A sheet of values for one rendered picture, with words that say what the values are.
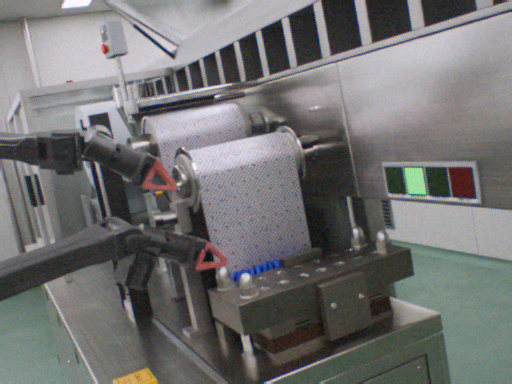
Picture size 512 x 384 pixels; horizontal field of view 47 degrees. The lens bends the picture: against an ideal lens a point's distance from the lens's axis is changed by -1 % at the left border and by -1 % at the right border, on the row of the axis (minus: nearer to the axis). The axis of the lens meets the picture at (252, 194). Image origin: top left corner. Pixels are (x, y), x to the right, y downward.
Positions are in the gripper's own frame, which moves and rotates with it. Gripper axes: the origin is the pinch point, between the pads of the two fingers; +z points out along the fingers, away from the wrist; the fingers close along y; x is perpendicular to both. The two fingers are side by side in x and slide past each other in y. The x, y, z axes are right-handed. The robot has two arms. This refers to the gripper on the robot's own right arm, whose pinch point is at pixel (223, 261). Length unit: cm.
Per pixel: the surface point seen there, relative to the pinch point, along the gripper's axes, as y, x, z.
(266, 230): 0.2, 9.1, 7.8
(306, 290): 19.9, -0.3, 9.8
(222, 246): 0.3, 3.0, -1.3
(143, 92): -71, 42, -13
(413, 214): -268, 68, 265
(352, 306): 21.9, -0.8, 19.7
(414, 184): 29.6, 24.6, 20.2
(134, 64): -556, 165, 62
